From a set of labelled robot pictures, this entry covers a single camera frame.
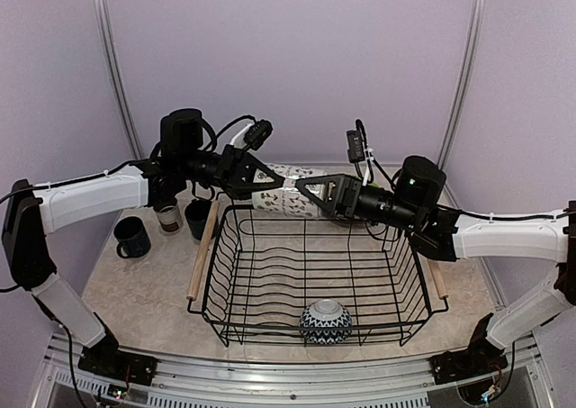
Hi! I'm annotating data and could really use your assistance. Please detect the black wire dish rack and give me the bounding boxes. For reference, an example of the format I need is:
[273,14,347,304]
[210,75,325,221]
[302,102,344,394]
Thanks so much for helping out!
[187,203,449,345]

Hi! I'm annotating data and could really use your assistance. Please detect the right wooden rack handle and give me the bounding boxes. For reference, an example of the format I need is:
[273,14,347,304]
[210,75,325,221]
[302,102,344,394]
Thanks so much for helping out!
[428,260,449,300]

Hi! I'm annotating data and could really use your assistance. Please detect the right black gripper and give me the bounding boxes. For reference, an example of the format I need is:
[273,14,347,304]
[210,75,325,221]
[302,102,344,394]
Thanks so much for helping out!
[297,171,421,231]

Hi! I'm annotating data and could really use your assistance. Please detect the blue white patterned bowl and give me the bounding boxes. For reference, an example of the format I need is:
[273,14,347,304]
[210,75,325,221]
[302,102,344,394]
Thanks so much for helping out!
[299,299,352,345]

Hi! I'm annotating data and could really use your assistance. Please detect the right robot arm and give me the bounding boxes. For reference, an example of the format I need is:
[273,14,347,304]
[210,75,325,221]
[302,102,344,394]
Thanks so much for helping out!
[296,156,575,376]

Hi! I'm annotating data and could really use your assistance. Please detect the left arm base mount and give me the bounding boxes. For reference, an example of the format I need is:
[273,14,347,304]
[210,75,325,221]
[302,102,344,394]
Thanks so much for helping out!
[78,325,158,386]

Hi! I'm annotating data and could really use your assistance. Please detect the left aluminium corner post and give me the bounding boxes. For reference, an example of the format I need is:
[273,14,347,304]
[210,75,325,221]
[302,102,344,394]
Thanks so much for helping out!
[93,0,143,159]

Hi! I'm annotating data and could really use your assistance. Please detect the wooden rack handle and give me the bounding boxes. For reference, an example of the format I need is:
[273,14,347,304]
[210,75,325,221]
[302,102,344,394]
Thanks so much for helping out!
[186,200,220,301]
[428,260,449,300]

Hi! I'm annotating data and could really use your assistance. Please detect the white brown banded cup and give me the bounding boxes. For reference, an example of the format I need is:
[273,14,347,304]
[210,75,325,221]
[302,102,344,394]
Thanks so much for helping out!
[154,203,183,234]

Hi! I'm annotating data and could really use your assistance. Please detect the navy blue mug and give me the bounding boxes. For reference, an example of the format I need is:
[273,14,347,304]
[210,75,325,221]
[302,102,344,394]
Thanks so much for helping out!
[113,216,151,258]

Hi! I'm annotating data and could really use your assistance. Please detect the dark teal mug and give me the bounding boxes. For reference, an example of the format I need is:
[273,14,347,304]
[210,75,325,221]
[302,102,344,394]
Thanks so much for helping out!
[184,199,212,241]

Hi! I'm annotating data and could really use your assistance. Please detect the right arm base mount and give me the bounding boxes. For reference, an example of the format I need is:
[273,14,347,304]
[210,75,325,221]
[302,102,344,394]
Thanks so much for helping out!
[428,313,509,385]

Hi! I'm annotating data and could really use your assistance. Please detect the white floral patterned mug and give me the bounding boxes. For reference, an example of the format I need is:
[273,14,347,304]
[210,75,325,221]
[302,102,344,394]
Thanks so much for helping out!
[251,164,328,219]

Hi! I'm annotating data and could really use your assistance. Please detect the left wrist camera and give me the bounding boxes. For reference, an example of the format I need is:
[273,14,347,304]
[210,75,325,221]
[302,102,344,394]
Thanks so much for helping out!
[229,119,273,150]

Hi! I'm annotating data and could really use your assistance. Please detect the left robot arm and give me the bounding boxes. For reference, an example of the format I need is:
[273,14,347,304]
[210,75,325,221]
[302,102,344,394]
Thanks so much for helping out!
[1,108,284,376]

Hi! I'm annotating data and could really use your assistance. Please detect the aluminium front rail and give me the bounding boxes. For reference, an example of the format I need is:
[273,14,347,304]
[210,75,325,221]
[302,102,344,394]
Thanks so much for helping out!
[26,338,555,407]

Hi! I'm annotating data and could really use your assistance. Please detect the left wooden rack handle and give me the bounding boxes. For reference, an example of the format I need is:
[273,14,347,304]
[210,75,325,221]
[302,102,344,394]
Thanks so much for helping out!
[186,200,220,301]

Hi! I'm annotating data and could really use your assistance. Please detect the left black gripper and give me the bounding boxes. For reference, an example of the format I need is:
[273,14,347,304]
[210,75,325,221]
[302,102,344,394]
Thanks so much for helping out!
[180,143,286,201]

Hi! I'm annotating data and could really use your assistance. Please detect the right aluminium corner post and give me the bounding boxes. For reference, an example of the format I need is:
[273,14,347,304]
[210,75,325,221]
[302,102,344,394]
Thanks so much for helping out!
[437,0,486,169]

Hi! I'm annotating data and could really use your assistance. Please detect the aluminium corner post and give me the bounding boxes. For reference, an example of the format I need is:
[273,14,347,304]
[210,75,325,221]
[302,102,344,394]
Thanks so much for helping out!
[437,0,486,169]
[93,0,143,159]

